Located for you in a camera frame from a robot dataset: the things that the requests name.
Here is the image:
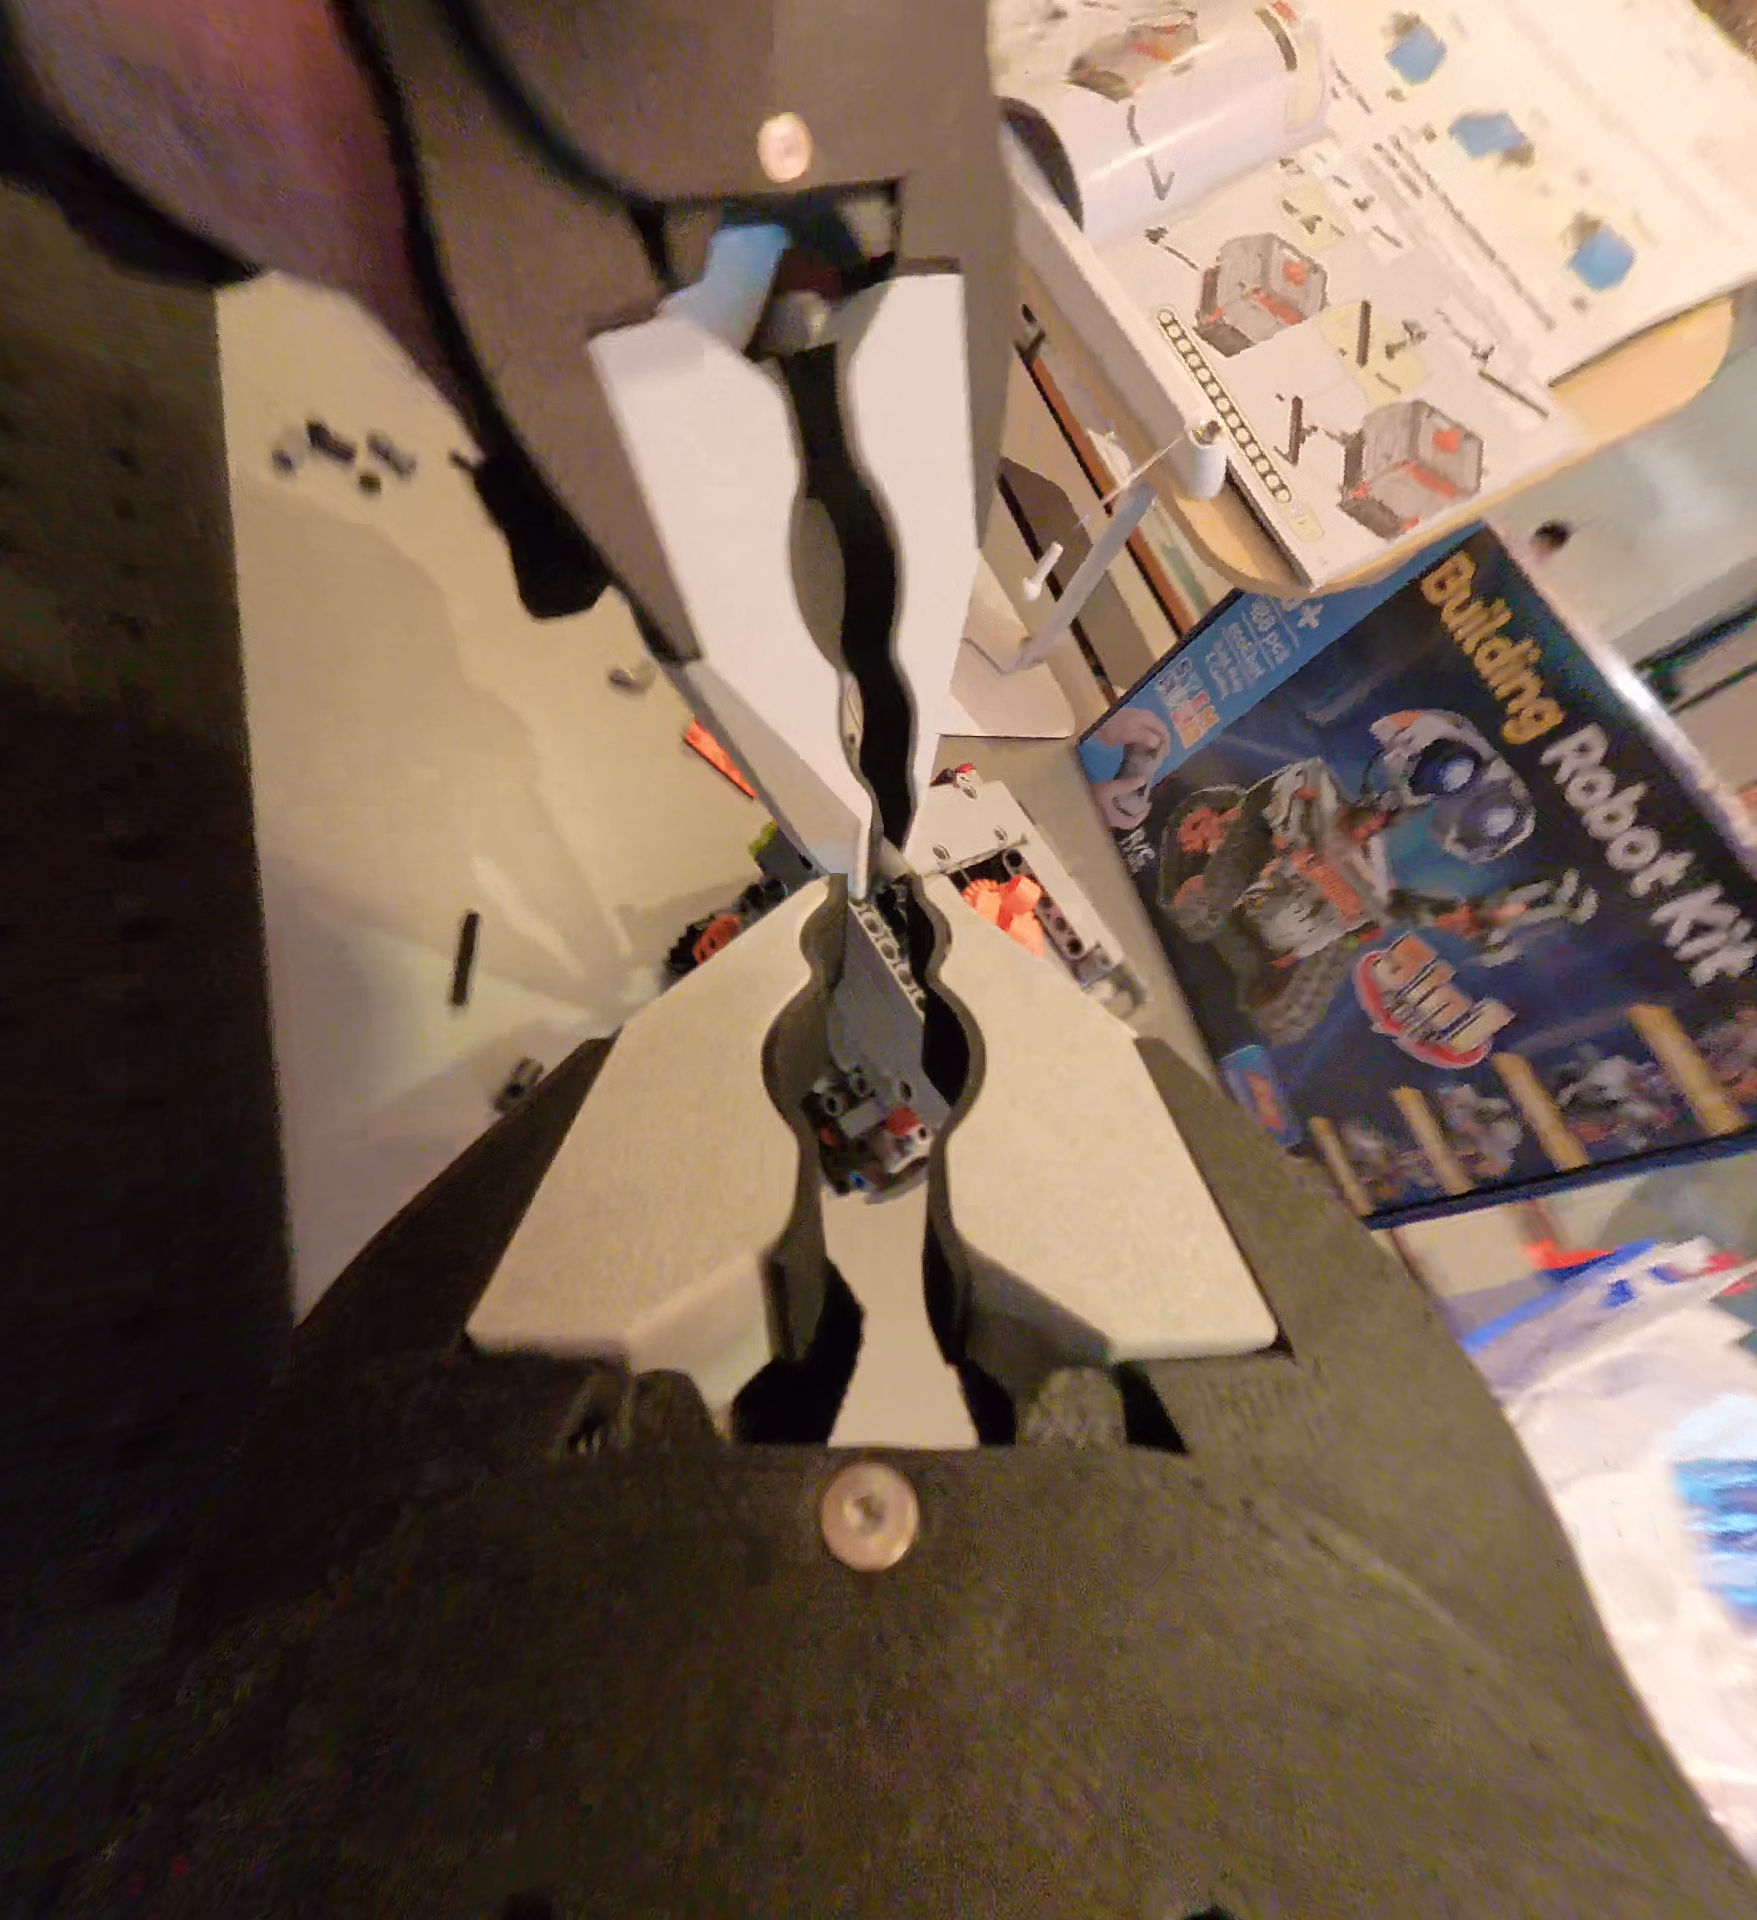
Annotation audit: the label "person's left hand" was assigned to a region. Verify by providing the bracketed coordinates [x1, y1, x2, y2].
[4, 0, 420, 293]

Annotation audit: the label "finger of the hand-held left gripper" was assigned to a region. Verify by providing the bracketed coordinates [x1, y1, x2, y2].
[813, 263, 1006, 880]
[584, 291, 892, 885]

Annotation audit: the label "grey toy brick model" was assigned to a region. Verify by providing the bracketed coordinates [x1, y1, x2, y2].
[653, 765, 1149, 1210]

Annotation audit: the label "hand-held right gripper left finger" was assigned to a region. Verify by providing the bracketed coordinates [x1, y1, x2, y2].
[469, 892, 838, 1409]

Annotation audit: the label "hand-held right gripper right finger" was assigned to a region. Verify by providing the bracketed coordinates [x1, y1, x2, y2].
[928, 876, 1289, 1402]

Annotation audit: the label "clear plastic bags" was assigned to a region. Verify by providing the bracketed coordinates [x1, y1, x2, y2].
[1464, 1214, 1757, 1839]

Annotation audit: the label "robot kit box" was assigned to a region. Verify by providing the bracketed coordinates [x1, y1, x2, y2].
[1076, 528, 1757, 1224]

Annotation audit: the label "printed instruction booklet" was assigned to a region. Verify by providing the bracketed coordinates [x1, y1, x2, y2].
[993, 0, 1757, 593]

